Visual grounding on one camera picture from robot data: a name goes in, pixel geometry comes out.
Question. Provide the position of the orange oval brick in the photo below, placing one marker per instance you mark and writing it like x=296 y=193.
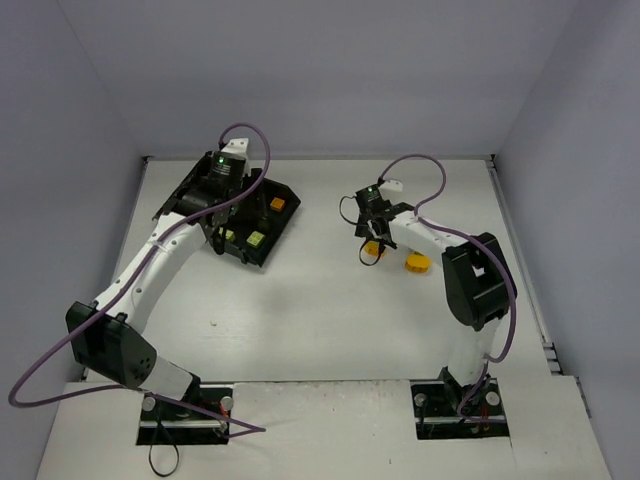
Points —
x=417 y=263

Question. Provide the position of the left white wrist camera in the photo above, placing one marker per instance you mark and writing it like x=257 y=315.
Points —
x=237 y=147

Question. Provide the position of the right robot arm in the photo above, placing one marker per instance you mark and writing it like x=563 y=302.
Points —
x=479 y=288

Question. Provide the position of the orange boat-shaped brick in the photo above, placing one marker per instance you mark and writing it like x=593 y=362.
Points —
x=374 y=249

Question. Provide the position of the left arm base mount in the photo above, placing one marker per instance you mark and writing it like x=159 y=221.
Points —
x=163 y=423

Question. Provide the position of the black four-compartment tray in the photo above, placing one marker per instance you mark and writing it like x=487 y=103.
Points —
x=250 y=215

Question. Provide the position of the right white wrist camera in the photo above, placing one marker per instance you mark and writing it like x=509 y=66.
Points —
x=390 y=186

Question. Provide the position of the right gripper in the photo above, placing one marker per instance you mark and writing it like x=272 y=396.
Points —
x=373 y=236

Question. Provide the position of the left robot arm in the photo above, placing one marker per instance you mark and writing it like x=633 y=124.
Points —
x=109 y=331

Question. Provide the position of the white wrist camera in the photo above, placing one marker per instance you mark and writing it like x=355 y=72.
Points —
x=390 y=186
x=237 y=147

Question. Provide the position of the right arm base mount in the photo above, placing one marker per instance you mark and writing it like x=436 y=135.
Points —
x=437 y=419

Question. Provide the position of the lime green curved brick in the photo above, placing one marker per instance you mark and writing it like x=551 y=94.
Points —
x=255 y=239

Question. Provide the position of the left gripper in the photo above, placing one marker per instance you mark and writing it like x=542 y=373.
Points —
x=220 y=232

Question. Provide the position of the transparent orange square brick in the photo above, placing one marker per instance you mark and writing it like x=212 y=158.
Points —
x=277 y=204

